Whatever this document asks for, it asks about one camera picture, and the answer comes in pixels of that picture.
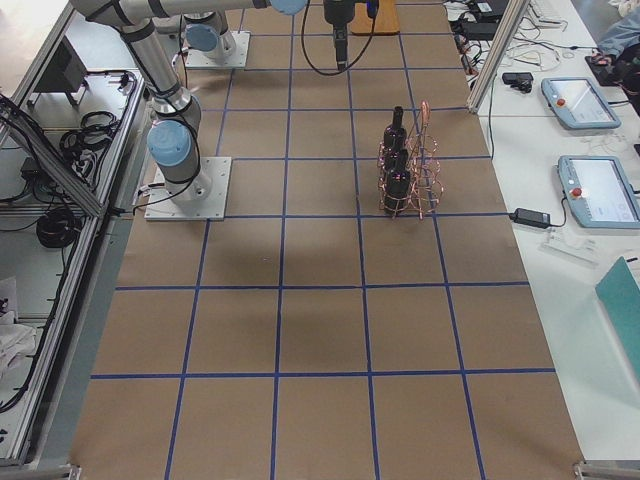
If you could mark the dark wine bottle rear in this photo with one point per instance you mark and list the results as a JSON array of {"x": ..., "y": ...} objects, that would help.
[{"x": 395, "y": 134}]

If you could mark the upper teach pendant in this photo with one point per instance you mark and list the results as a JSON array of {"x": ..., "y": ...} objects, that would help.
[{"x": 579, "y": 104}]

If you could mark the dark wine bottle carried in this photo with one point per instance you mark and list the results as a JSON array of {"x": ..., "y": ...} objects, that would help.
[{"x": 397, "y": 184}]

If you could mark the teach pendant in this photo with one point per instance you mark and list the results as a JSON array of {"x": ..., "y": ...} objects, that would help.
[
  {"x": 579, "y": 104},
  {"x": 598, "y": 191}
]

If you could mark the lower teach pendant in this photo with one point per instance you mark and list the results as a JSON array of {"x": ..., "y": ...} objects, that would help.
[{"x": 598, "y": 191}]

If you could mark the wooden tray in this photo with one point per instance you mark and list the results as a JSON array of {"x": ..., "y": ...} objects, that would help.
[{"x": 386, "y": 22}]

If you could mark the black power adapter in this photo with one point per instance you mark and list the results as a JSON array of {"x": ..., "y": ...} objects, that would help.
[{"x": 533, "y": 218}]

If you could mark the copper wire bottle basket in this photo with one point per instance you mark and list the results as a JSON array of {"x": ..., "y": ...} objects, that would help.
[{"x": 425, "y": 190}]

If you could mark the black handheld device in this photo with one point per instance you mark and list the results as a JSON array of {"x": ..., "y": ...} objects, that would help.
[{"x": 520, "y": 81}]

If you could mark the teal folder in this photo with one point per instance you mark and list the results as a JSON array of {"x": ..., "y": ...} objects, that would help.
[{"x": 618, "y": 291}]

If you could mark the aluminium frame post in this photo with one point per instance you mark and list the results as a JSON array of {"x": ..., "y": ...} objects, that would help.
[{"x": 505, "y": 33}]

